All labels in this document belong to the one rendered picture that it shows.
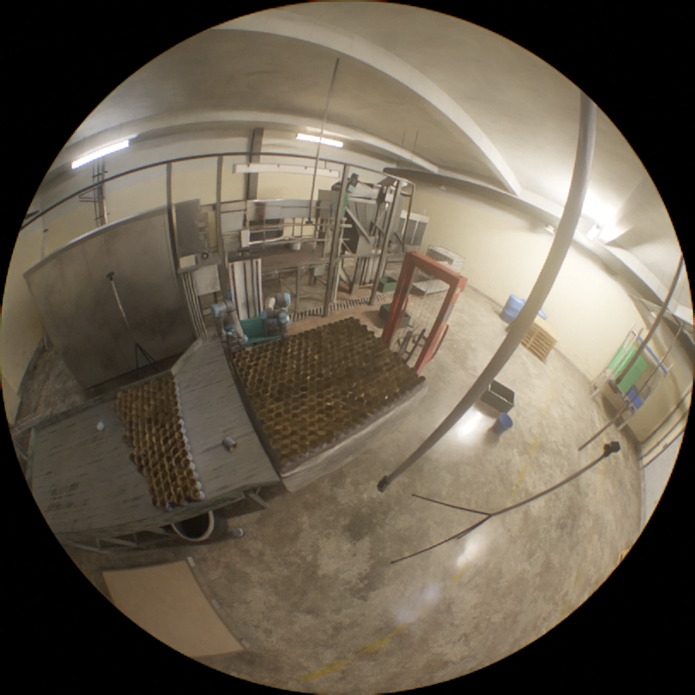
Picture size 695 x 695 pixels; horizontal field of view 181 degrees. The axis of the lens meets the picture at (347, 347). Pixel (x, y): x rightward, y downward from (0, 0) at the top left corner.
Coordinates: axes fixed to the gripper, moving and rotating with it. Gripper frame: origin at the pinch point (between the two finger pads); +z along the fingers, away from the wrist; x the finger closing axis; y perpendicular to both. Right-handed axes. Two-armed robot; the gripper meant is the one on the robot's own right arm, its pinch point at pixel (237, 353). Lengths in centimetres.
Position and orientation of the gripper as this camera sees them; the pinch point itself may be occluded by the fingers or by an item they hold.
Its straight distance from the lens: 206.2
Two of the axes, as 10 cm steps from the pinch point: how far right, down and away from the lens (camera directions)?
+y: -1.3, 7.4, 6.6
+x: -7.6, 3.5, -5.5
